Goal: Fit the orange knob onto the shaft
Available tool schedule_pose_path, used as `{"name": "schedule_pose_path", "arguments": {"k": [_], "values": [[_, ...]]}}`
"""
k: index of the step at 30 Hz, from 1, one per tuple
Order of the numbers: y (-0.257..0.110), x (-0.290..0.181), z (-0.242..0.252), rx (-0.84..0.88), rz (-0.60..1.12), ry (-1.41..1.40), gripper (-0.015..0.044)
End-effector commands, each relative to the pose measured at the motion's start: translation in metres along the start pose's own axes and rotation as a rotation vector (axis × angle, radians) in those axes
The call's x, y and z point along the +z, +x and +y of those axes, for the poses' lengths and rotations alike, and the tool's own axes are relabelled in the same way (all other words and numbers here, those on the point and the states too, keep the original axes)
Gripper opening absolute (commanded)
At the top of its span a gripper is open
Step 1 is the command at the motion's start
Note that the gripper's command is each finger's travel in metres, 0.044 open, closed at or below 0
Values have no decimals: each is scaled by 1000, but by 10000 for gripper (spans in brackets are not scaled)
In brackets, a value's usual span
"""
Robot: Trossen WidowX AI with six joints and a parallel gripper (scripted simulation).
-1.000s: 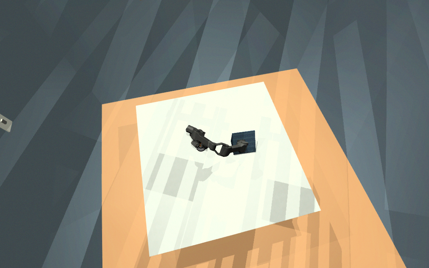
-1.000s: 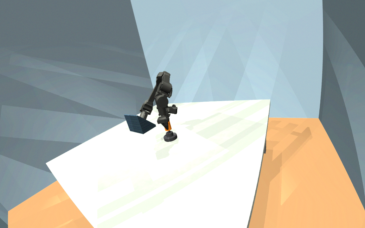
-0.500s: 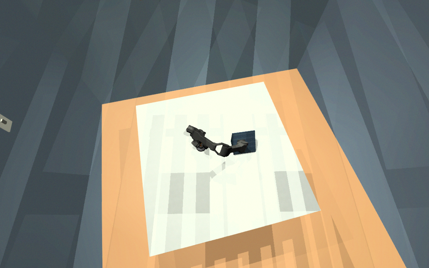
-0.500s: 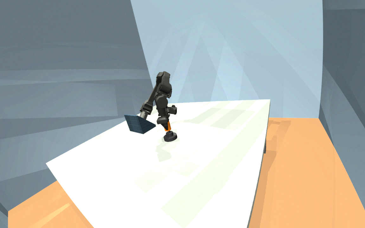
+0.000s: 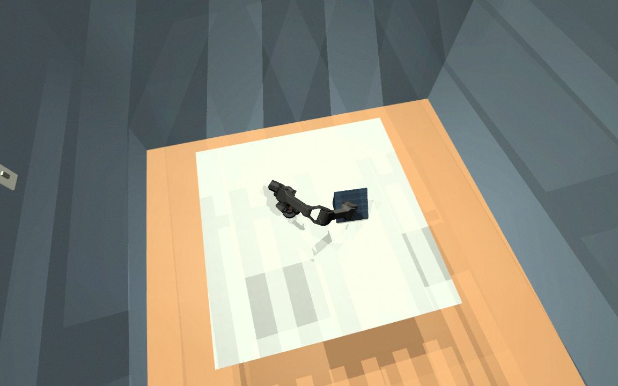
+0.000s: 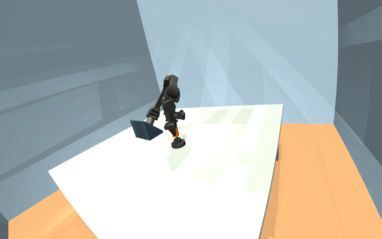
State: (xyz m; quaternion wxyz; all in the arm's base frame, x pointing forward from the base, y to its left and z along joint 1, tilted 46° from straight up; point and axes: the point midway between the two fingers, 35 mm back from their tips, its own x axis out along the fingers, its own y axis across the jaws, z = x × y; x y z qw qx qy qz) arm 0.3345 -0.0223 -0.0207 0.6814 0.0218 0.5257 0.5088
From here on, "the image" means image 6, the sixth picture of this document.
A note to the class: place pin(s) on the grey round pedestal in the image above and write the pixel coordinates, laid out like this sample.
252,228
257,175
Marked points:
178,143

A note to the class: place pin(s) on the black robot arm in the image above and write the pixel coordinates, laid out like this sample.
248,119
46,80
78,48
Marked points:
169,94

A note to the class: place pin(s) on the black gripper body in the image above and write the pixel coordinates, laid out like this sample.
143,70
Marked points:
171,124

